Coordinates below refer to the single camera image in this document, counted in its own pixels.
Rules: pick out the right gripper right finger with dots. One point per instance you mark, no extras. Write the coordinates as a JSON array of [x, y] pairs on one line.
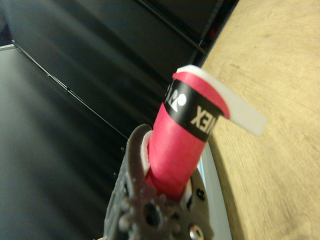
[[136, 175]]

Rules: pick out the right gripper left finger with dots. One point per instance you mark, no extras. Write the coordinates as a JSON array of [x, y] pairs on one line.
[[117, 212]]

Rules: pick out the thin black curtain stand pole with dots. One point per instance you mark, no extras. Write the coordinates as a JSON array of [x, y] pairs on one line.
[[75, 96]]

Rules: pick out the thick black curtain stand pole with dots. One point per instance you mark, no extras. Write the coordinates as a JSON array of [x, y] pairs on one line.
[[172, 27]]

